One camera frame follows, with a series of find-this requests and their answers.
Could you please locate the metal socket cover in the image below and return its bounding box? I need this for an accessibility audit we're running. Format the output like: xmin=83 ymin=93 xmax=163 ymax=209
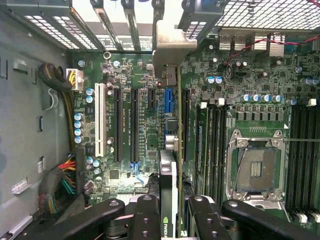
xmin=243 ymin=193 xmax=286 ymax=217

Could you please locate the CPU socket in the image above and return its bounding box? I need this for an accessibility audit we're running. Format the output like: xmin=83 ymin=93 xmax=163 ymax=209
xmin=226 ymin=128 xmax=287 ymax=201

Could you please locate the green motherboard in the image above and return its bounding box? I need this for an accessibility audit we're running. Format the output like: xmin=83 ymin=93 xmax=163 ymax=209
xmin=67 ymin=32 xmax=320 ymax=228

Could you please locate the long black expansion slot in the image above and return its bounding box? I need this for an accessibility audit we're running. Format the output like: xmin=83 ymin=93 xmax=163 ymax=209
xmin=113 ymin=87 xmax=124 ymax=163
xmin=129 ymin=87 xmax=140 ymax=163
xmin=182 ymin=88 xmax=191 ymax=163

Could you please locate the white expansion slot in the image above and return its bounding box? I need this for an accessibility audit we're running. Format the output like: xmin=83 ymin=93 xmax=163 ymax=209
xmin=94 ymin=82 xmax=107 ymax=158

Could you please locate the blue expansion slot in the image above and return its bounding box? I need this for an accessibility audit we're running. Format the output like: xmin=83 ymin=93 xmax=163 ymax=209
xmin=163 ymin=88 xmax=176 ymax=120

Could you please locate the short black expansion slot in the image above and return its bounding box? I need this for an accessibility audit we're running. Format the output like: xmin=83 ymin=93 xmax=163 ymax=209
xmin=147 ymin=88 xmax=156 ymax=110

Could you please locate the open dark grey PC case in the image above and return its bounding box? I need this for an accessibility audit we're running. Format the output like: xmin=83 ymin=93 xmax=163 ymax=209
xmin=0 ymin=0 xmax=320 ymax=240

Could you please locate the multicolour wire bundle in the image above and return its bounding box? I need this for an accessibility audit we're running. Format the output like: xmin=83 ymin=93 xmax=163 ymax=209
xmin=37 ymin=152 xmax=87 ymax=217

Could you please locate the sleeved power cable white plug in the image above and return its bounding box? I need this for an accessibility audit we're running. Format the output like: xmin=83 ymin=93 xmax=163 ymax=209
xmin=37 ymin=62 xmax=85 ymax=151

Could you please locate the red and black twisted wire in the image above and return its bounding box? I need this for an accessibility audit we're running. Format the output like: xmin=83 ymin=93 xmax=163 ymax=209
xmin=223 ymin=32 xmax=320 ymax=76

